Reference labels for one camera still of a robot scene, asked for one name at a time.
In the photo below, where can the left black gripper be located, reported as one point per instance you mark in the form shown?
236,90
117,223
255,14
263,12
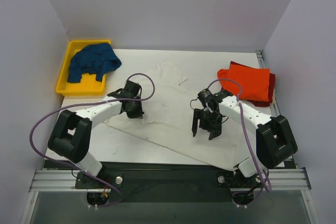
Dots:
135,114

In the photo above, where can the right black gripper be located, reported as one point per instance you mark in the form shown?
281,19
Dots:
206,123

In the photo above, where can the white t-shirt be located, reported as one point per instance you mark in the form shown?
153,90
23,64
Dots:
167,120

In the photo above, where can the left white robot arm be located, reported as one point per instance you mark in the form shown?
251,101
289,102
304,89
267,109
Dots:
71,135

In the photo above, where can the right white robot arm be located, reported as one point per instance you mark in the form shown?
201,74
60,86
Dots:
272,143

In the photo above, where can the yellow plastic bin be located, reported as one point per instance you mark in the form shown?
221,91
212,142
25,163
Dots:
88,85

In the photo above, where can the folded dark red t-shirt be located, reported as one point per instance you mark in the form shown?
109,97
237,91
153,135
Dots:
271,94

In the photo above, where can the blue t-shirt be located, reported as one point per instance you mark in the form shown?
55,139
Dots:
98,59

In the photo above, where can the folded orange t-shirt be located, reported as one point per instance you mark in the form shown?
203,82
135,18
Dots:
255,83

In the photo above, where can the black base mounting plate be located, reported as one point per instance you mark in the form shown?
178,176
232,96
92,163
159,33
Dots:
165,193

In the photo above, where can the aluminium frame rail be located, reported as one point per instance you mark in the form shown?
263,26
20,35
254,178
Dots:
65,180

